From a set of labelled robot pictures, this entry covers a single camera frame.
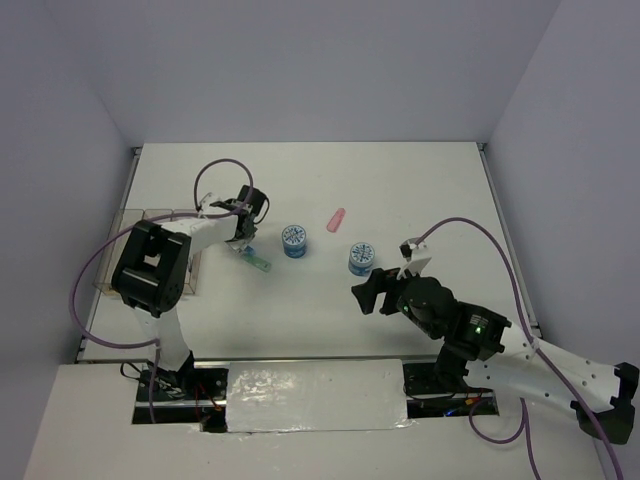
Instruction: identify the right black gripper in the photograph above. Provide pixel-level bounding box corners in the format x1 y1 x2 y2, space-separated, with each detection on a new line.
350 259 440 338

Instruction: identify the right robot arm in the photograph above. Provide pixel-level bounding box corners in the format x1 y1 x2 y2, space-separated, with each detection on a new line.
351 268 639 445

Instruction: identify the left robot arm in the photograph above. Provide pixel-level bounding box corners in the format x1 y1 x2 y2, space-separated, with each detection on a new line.
111 185 270 399

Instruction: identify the green eraser case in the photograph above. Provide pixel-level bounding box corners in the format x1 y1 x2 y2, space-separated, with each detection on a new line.
244 254 272 273

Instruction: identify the right blue jar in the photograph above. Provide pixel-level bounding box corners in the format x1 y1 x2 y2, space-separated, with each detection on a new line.
348 242 375 276

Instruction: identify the blue jar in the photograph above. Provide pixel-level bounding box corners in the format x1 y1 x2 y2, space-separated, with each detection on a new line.
348 242 375 276
281 225 307 258

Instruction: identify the left blue jar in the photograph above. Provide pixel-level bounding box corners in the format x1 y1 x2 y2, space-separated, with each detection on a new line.
281 225 307 258

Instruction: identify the pink eraser case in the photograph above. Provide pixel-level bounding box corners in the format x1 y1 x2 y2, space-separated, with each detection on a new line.
326 208 346 233

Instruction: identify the clear compartment organizer tray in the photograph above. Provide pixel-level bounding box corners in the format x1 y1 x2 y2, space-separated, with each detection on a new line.
93 209 201 296

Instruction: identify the silver taped cover plate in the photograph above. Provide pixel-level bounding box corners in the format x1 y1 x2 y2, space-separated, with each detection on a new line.
226 359 410 433

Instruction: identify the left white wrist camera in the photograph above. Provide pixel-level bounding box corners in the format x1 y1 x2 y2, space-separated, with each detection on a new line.
196 192 227 218

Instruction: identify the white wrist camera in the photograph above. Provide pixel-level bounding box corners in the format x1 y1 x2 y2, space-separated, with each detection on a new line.
196 192 227 218
397 238 432 280

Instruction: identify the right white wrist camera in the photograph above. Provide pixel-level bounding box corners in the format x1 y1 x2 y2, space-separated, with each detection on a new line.
397 238 432 280

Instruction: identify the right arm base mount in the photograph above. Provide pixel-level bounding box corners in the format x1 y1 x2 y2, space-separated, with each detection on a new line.
401 345 498 419

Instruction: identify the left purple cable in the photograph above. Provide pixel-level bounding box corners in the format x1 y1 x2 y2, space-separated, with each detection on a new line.
72 158 256 424

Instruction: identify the purple cable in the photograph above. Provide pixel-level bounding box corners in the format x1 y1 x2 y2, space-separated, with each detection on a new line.
72 158 256 424
412 217 626 480

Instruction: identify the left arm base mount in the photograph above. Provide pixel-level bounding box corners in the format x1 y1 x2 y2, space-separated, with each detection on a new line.
119 362 229 434

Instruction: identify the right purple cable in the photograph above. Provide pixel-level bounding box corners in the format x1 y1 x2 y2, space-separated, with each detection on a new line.
412 217 626 480

